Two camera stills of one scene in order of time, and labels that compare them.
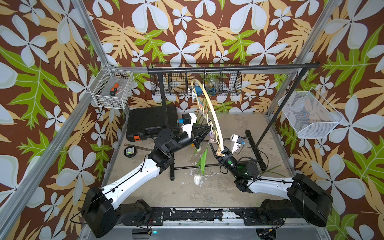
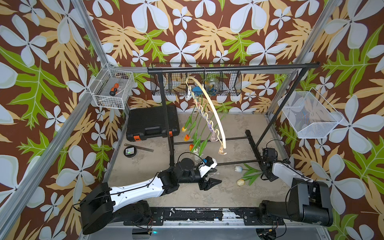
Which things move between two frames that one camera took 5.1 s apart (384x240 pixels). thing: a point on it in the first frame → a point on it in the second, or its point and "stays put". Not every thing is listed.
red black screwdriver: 113,90 stays put
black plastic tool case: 145,123 stays put
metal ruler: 139,147 stays put
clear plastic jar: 212,87 stays put
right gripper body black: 229,160 → 269,177
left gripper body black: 193,139 → 202,183
